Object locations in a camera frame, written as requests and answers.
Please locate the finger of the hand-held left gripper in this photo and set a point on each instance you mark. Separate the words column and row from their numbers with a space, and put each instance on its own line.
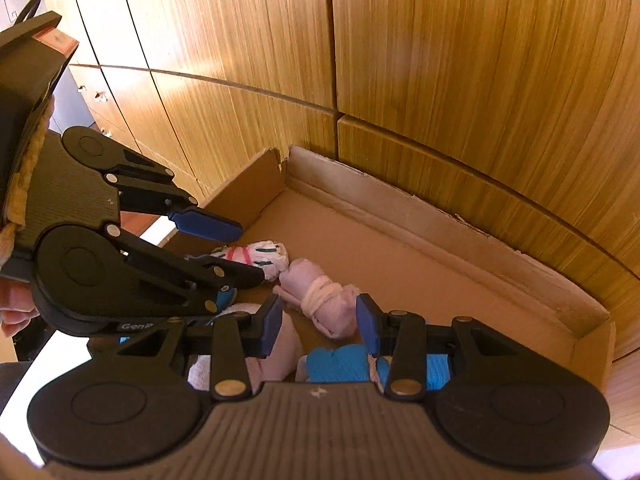
column 200, row 267
column 210, row 225

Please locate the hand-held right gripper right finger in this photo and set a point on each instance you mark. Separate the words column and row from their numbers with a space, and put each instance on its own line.
column 364, row 327

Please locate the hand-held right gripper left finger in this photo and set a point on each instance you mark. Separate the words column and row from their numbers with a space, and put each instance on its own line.
column 270, row 327

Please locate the pink sock bundle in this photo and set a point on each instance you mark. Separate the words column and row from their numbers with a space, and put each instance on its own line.
column 320, row 300

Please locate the white striped sock bundle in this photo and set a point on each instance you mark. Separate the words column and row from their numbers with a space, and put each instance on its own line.
column 260, row 256

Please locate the cardboard box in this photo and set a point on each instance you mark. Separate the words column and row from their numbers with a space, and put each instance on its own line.
column 400, row 270

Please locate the person's left hand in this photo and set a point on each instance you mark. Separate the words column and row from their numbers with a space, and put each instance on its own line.
column 15, row 307

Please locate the light pink sock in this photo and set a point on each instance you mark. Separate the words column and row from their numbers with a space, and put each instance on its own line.
column 285, row 355

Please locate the blue sock bundle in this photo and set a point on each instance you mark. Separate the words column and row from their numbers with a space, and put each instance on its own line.
column 340, row 365

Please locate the white board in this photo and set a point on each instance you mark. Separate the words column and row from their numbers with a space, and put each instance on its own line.
column 156, row 230

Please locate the white textured sock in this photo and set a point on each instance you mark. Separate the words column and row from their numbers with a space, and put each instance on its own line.
column 200, row 372

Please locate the wooden drawer cabinet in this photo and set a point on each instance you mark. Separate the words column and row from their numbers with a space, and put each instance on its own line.
column 125, row 105

